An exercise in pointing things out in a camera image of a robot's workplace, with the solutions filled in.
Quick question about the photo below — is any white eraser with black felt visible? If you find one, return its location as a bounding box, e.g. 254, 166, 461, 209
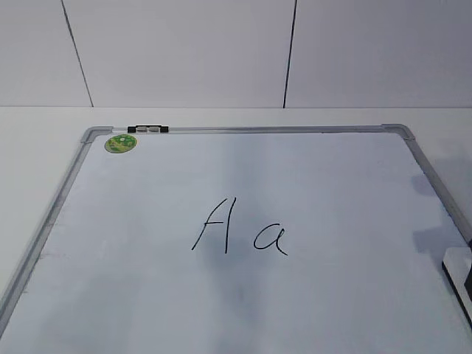
442, 247, 471, 325

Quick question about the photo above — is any round green sticker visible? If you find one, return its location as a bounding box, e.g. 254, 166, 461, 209
105, 134, 137, 153

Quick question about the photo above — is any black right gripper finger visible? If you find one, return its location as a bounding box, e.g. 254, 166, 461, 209
464, 268, 472, 295

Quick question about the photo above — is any white board with grey frame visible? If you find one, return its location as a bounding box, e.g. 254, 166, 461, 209
1, 125, 471, 353

